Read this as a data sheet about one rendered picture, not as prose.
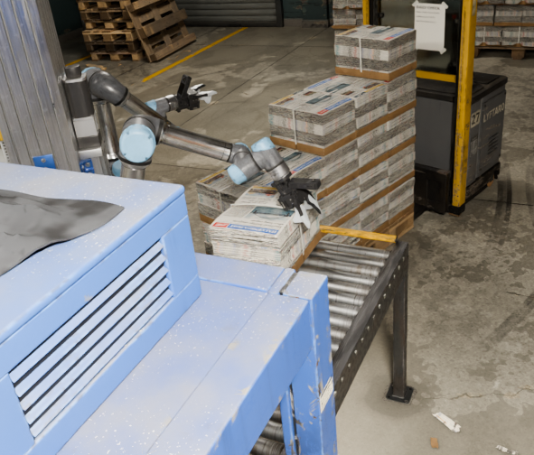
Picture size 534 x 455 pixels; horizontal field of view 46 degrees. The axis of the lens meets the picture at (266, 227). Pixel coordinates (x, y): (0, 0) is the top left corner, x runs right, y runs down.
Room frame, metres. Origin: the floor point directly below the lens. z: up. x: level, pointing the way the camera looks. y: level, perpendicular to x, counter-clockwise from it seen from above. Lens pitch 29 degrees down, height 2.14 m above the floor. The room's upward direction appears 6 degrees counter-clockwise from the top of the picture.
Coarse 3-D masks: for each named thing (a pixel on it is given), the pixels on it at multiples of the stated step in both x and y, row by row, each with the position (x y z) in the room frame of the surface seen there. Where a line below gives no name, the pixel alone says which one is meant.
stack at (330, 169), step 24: (360, 144) 3.27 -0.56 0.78; (384, 144) 3.42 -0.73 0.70; (312, 168) 2.97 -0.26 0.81; (336, 168) 3.12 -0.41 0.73; (360, 168) 3.25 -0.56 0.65; (384, 168) 3.42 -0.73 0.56; (216, 192) 2.80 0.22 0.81; (240, 192) 2.73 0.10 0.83; (336, 192) 3.10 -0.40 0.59; (360, 192) 3.26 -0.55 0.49; (216, 216) 2.81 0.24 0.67; (336, 216) 3.10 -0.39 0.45; (360, 216) 3.24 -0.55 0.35; (384, 216) 3.41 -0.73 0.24; (336, 240) 3.08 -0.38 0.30
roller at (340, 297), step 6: (330, 294) 1.88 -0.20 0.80; (336, 294) 1.87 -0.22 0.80; (342, 294) 1.86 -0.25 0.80; (348, 294) 1.86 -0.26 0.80; (354, 294) 1.86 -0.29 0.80; (330, 300) 1.87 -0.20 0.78; (336, 300) 1.86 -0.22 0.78; (342, 300) 1.85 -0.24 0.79; (348, 300) 1.84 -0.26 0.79; (354, 300) 1.83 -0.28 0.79; (360, 300) 1.82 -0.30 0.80; (360, 306) 1.81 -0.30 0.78
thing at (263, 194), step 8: (248, 192) 2.31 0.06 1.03; (256, 192) 2.30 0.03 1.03; (264, 192) 2.29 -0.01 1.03; (272, 192) 2.28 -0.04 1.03; (312, 192) 2.23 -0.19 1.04; (240, 200) 2.25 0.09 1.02; (248, 200) 2.24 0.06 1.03; (256, 200) 2.23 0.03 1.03; (264, 200) 2.22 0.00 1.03; (272, 200) 2.21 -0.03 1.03; (312, 216) 2.20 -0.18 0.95; (312, 224) 2.20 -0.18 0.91; (304, 232) 2.13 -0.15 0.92; (312, 232) 2.19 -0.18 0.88; (304, 240) 2.13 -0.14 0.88
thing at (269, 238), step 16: (224, 224) 2.06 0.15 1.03; (240, 224) 2.05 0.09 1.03; (256, 224) 2.03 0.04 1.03; (272, 224) 2.01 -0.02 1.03; (288, 224) 2.01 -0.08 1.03; (224, 240) 2.04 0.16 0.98; (240, 240) 2.00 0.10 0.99; (256, 240) 1.97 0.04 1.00; (272, 240) 1.94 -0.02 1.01; (288, 240) 2.00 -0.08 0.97; (224, 256) 2.05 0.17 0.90; (240, 256) 2.02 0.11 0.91; (256, 256) 1.98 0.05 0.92; (272, 256) 1.95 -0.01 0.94; (288, 256) 1.99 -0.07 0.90
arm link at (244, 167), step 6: (234, 156) 2.20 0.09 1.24; (240, 156) 2.16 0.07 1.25; (246, 156) 2.13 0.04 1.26; (252, 156) 2.11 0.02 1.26; (234, 162) 2.15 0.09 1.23; (240, 162) 2.11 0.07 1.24; (246, 162) 2.10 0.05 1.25; (252, 162) 2.10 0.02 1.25; (228, 168) 2.13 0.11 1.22; (234, 168) 2.11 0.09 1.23; (240, 168) 2.10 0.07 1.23; (246, 168) 2.09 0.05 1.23; (252, 168) 2.09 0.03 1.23; (258, 168) 2.10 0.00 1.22; (234, 174) 2.09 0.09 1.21; (240, 174) 2.09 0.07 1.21; (246, 174) 2.09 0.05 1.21; (252, 174) 2.10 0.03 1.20; (234, 180) 2.09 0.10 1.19; (240, 180) 2.09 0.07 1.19; (246, 180) 2.10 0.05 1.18
